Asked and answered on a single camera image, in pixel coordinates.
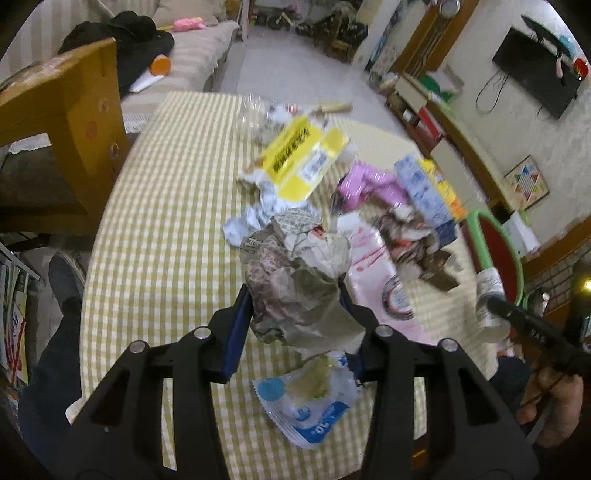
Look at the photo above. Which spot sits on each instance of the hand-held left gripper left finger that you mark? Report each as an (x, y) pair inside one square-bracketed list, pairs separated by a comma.
[(238, 323)]

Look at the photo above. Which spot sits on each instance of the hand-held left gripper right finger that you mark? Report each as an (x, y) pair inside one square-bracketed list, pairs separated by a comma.
[(369, 350)]

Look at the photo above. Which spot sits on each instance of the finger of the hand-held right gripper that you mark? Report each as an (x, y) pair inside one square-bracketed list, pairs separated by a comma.
[(498, 307)]

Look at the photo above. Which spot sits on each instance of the small white bottle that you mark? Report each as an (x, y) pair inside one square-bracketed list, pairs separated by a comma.
[(489, 286)]

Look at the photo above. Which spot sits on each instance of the green-rimmed red basin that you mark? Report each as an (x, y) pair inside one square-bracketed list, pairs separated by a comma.
[(498, 249)]

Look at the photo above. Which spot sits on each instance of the newspaper ball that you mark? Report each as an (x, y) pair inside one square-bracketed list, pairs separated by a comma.
[(295, 286)]

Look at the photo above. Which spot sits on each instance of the light pink plastic package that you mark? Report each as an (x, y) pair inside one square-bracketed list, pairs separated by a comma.
[(369, 277)]

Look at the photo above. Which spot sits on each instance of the yellow and orange box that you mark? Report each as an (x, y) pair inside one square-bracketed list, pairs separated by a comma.
[(450, 194)]

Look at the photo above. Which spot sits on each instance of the clear plastic container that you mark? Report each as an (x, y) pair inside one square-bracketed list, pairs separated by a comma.
[(251, 113)]

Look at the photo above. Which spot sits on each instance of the person's right hand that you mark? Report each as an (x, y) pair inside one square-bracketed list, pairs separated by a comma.
[(558, 406)]

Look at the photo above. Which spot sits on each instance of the wooden lattice screen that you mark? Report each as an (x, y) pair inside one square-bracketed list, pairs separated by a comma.
[(549, 272)]

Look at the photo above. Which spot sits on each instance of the person's right leg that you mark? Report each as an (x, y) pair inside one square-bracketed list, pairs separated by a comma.
[(508, 383)]

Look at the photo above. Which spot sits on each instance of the person's leg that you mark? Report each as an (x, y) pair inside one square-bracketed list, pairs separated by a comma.
[(51, 360), (508, 383)]

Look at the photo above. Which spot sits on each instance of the white cardboard box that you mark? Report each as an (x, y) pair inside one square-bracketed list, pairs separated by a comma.
[(521, 233)]

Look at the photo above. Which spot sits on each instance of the blue and white plastic wrapper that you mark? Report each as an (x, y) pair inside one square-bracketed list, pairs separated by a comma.
[(300, 410)]

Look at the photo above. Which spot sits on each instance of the crumpled white paper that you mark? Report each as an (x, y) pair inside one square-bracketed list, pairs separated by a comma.
[(244, 224)]

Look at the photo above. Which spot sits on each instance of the crumpled brown wrapper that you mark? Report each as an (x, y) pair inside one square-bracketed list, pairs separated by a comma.
[(415, 244)]

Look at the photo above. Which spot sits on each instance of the yellow checkered tablecloth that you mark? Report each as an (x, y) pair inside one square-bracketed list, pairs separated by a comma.
[(161, 230)]

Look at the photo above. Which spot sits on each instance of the star checkers game board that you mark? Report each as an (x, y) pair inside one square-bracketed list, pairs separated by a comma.
[(526, 182)]

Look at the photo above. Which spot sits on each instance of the blue patterned white box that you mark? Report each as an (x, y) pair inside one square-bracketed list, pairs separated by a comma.
[(425, 194)]

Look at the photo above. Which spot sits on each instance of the long wooden television cabinet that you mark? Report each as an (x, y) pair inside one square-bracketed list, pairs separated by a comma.
[(457, 152)]

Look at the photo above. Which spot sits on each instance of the pink plastic bag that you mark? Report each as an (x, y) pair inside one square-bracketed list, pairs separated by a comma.
[(369, 184)]

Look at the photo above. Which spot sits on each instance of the flattened yellow cardboard box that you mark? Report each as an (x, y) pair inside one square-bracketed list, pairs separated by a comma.
[(295, 161)]

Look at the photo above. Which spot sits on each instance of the person's left leg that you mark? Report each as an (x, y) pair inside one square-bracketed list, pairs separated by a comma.
[(51, 360)]

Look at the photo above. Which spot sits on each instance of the red folder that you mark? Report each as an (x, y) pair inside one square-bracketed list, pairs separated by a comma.
[(429, 122)]

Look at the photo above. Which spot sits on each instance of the crumpled white printed wrapper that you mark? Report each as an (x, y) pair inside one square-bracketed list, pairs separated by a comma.
[(277, 122)]

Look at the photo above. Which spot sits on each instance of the stack of magazines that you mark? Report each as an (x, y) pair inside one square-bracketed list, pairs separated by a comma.
[(14, 323)]

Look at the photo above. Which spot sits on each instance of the green and white box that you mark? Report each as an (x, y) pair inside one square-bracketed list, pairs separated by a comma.
[(438, 85)]

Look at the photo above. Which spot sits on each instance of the wooden stick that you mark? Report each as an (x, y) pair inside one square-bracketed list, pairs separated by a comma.
[(330, 108)]

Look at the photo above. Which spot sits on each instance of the red ornament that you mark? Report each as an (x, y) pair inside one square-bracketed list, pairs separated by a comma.
[(581, 68)]

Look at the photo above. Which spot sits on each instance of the beige striped sofa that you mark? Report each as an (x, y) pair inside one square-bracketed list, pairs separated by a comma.
[(194, 60)]

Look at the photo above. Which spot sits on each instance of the white bottle with orange cap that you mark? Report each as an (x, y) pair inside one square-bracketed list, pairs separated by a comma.
[(159, 64)]

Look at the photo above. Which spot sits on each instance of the wooden chair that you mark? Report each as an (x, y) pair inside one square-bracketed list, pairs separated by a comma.
[(69, 92)]

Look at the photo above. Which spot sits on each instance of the black cloth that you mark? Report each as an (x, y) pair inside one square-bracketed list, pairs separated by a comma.
[(138, 46)]

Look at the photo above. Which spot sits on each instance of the pink toy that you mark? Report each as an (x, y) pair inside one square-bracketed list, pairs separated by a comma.
[(189, 24)]

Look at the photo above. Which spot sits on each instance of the beige cushion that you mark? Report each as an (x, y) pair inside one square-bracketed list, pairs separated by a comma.
[(189, 11)]

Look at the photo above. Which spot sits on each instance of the black wall television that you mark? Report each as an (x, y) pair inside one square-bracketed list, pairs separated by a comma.
[(531, 64)]

